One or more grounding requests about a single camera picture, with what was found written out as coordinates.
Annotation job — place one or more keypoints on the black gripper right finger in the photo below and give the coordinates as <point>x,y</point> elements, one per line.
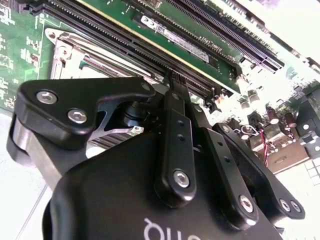
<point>225,162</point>

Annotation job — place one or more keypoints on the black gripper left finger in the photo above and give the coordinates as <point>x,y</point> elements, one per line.
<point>175,155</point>

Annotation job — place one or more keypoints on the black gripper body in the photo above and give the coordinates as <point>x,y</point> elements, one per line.
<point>112,195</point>

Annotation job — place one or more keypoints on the metal socket cover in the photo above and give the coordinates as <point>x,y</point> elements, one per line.
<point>60,65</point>

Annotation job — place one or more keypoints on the thin metal locking lever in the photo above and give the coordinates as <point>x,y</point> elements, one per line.
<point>77,42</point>

